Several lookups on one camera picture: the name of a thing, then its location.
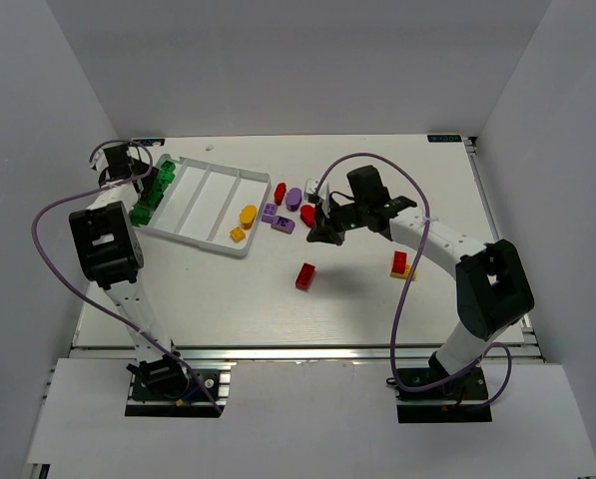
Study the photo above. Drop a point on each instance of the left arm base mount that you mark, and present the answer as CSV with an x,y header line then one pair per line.
x,y
166,389

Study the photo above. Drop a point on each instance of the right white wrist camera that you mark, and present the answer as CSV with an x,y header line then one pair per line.
x,y
317,193

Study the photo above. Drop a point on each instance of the yellow oval lego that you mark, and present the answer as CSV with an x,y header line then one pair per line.
x,y
248,216

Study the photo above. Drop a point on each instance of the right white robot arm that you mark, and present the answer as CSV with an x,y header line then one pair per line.
x,y
492,289

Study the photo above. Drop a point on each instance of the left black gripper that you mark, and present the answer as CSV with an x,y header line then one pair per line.
x,y
145,185

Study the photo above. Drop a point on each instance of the red yellow lego stack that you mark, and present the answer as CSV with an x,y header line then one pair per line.
x,y
400,267

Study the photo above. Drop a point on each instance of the red rectangular lego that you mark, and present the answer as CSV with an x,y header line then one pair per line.
x,y
305,276

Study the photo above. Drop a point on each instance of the red rounded lego upper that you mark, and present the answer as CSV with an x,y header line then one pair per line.
x,y
280,193

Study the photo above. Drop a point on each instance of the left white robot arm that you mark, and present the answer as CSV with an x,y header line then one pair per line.
x,y
111,256

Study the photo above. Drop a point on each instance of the green long lego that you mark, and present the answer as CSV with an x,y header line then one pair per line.
x,y
168,166

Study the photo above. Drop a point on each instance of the green rectangular lego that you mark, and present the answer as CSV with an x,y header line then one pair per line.
x,y
154,200

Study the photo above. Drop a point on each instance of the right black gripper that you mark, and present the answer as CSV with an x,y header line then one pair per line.
x,y
335,220

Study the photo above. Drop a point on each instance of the white divided sorting tray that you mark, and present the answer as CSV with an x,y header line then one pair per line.
x,y
202,205

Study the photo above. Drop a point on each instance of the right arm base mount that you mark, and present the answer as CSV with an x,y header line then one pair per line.
x,y
455,402

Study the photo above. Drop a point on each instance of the small green number lego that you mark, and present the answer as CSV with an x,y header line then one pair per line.
x,y
166,177

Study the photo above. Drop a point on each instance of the purple curved lego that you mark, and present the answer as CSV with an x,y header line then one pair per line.
x,y
283,224

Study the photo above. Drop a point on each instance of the red oval lego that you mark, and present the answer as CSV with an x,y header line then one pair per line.
x,y
307,215

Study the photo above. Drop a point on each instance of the purple square lego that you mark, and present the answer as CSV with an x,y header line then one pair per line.
x,y
269,212

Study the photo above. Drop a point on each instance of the green square lego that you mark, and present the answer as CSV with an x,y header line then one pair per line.
x,y
161,186

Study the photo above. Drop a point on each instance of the purple oval lego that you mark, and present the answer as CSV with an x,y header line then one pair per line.
x,y
293,199

